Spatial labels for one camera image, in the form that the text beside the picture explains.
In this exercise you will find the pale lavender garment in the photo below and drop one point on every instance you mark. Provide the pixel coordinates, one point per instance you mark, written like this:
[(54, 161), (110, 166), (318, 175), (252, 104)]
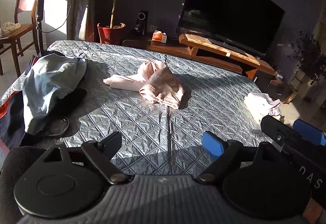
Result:
[(275, 110)]

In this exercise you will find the dried purple flowers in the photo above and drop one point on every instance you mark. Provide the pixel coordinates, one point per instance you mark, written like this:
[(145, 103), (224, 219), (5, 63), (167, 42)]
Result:
[(308, 56)]

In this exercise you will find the black cylindrical speaker device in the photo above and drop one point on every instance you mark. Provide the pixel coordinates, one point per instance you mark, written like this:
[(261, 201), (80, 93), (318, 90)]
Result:
[(141, 23)]

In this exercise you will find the grey quilted bedspread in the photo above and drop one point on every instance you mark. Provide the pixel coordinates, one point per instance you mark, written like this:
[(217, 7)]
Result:
[(152, 117)]

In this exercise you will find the white sneaker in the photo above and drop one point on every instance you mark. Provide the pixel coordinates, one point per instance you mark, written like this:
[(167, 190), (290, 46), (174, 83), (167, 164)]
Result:
[(10, 28)]

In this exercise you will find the red plant pot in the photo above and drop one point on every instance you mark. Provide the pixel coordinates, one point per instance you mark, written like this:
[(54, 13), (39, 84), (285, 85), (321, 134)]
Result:
[(110, 34)]

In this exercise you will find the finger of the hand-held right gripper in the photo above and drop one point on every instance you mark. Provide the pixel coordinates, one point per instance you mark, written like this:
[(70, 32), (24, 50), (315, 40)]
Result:
[(277, 133), (308, 132)]

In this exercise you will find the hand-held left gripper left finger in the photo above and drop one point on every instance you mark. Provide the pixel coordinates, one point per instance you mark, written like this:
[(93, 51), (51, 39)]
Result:
[(112, 141)]

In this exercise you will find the orange tissue box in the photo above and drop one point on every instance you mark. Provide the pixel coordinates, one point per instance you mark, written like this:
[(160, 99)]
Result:
[(159, 37)]

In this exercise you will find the pink pants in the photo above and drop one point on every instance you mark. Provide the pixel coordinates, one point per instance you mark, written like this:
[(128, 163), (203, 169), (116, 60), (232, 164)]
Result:
[(160, 84)]

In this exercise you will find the small wooden side table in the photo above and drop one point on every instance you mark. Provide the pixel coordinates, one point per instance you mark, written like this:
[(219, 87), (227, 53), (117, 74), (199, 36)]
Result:
[(280, 89)]

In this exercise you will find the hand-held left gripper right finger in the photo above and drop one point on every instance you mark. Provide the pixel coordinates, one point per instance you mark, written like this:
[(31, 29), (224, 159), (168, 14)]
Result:
[(211, 142)]

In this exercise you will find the navy garment with orange trim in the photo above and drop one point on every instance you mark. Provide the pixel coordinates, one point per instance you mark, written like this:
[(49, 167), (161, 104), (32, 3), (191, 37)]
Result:
[(12, 124)]

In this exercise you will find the dark cabinet box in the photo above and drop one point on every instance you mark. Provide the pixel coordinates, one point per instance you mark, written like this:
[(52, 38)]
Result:
[(266, 81)]

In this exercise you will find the light blue garment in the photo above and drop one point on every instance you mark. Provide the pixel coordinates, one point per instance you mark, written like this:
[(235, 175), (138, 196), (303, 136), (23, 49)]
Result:
[(48, 86)]

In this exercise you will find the black flat screen television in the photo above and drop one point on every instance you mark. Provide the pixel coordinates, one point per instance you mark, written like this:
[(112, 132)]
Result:
[(229, 10)]

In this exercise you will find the wooden television stand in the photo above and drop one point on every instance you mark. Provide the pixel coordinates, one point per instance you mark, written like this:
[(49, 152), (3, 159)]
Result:
[(203, 51)]

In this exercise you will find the person's right forearm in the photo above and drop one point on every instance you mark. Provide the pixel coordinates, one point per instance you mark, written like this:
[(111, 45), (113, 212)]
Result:
[(315, 213)]

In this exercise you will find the woven basket vase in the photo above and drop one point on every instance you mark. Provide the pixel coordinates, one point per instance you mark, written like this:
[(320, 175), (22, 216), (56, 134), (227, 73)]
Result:
[(300, 74)]

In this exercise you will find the beige curtain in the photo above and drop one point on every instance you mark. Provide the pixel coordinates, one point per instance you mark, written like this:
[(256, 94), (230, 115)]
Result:
[(81, 10)]

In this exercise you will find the white folded garment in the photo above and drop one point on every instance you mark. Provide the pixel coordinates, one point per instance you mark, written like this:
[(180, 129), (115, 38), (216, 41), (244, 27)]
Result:
[(257, 104)]

